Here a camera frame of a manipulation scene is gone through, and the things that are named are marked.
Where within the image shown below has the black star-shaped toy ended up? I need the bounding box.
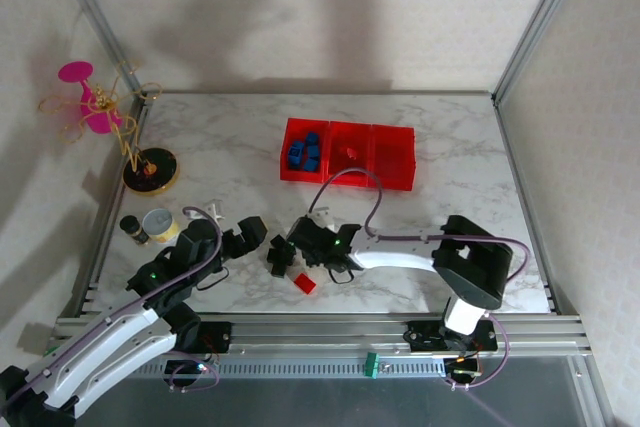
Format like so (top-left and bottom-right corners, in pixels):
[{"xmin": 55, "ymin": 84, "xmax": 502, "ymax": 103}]
[{"xmin": 265, "ymin": 233, "xmax": 297, "ymax": 279}]

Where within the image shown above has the small black jar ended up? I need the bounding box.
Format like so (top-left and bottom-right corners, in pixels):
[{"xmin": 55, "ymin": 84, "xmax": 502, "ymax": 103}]
[{"xmin": 119, "ymin": 215, "xmax": 150, "ymax": 247}]

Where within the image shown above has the grey slotted cable duct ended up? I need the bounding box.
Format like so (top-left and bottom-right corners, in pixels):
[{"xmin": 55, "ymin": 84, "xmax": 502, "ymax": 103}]
[{"xmin": 107, "ymin": 356, "xmax": 447, "ymax": 379}]

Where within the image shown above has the pink wine glass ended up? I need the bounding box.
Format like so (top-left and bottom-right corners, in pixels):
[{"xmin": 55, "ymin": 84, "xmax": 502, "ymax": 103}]
[{"xmin": 57, "ymin": 61, "xmax": 124, "ymax": 136}]

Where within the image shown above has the small black circuit board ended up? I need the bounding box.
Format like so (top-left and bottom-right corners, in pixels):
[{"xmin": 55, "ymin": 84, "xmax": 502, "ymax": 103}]
[
  {"xmin": 163, "ymin": 357, "xmax": 210, "ymax": 382},
  {"xmin": 446, "ymin": 355, "xmax": 485, "ymax": 381}
]

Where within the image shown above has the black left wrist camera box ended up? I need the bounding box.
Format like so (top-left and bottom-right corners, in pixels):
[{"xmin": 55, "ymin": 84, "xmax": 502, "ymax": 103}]
[{"xmin": 175, "ymin": 219, "xmax": 224, "ymax": 273}]

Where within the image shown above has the gold wire glass stand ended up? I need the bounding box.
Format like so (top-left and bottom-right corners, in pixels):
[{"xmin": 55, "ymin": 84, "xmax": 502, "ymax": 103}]
[{"xmin": 38, "ymin": 59, "xmax": 181, "ymax": 197}]

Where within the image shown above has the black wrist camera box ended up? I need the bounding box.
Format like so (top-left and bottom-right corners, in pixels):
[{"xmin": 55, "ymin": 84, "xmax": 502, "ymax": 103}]
[
  {"xmin": 288, "ymin": 215, "xmax": 332, "ymax": 249},
  {"xmin": 175, "ymin": 219, "xmax": 224, "ymax": 273}
]

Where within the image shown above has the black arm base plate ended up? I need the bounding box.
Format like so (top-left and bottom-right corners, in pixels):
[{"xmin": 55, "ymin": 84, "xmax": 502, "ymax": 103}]
[
  {"xmin": 403, "ymin": 319, "xmax": 499, "ymax": 354},
  {"xmin": 197, "ymin": 321, "xmax": 234, "ymax": 354}
]

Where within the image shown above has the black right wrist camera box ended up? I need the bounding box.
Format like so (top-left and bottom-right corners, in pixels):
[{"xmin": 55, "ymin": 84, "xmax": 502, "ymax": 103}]
[{"xmin": 288, "ymin": 215, "xmax": 332, "ymax": 249}]

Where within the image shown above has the red lego brick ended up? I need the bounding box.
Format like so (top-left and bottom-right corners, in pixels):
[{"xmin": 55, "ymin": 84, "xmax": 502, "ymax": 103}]
[{"xmin": 293, "ymin": 273, "xmax": 318, "ymax": 295}]

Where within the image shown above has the aluminium front rail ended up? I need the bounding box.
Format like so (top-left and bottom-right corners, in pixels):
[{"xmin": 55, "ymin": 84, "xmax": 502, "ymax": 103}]
[{"xmin": 54, "ymin": 313, "xmax": 587, "ymax": 363}]

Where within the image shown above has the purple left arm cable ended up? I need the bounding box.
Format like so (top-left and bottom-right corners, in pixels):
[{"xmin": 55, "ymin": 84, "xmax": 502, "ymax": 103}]
[{"xmin": 0, "ymin": 205, "xmax": 224, "ymax": 408}]

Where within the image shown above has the aluminium frame post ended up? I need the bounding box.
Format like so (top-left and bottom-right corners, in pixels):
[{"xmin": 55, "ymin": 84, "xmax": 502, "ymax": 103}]
[
  {"xmin": 48, "ymin": 0, "xmax": 147, "ymax": 99},
  {"xmin": 569, "ymin": 346, "xmax": 619, "ymax": 427},
  {"xmin": 491, "ymin": 0, "xmax": 587, "ymax": 104}
]

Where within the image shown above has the aluminium side rail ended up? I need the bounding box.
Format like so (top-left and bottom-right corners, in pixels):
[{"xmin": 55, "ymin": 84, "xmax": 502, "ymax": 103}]
[
  {"xmin": 74, "ymin": 91, "xmax": 154, "ymax": 318},
  {"xmin": 492, "ymin": 94, "xmax": 557, "ymax": 316}
]

